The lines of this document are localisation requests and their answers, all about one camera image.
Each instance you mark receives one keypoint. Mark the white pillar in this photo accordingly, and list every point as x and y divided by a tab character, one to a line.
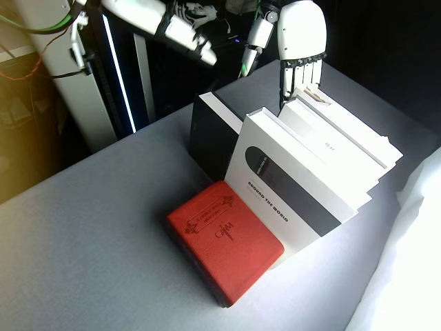
69	103

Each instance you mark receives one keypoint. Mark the thick white book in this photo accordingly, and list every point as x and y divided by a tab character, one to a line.
324	154

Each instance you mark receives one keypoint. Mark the red embossed hardcover book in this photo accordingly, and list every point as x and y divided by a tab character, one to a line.
224	238

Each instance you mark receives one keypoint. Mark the black book white spine lettering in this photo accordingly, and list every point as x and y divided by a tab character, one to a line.
210	145

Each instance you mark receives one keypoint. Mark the white FASHIONINDIA book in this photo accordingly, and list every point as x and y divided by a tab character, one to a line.
337	139

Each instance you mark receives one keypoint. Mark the white cloth backdrop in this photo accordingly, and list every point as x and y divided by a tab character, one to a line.
413	258

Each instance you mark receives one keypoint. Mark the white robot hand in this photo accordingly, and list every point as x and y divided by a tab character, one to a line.
138	15
301	31

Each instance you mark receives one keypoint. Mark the black box with purple light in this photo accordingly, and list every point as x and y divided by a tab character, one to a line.
234	43

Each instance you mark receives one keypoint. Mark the white bracket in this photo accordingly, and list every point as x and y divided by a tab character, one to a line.
77	51

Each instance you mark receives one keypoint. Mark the black frame post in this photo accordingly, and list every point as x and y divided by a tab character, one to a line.
107	86

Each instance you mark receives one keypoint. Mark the white book with black band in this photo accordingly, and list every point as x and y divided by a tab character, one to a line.
275	165

